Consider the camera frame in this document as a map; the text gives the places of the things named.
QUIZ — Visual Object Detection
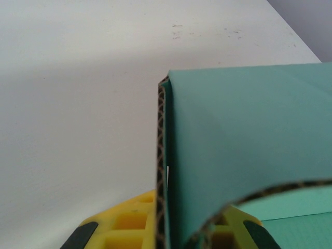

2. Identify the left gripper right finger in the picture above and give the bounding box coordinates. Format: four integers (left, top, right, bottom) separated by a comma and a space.
210, 206, 280, 249

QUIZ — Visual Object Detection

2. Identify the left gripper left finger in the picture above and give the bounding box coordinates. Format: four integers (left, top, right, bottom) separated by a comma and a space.
61, 189, 159, 249

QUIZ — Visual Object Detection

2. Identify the teal corrugated paper box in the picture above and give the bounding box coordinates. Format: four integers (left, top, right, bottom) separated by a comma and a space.
155, 62, 332, 249

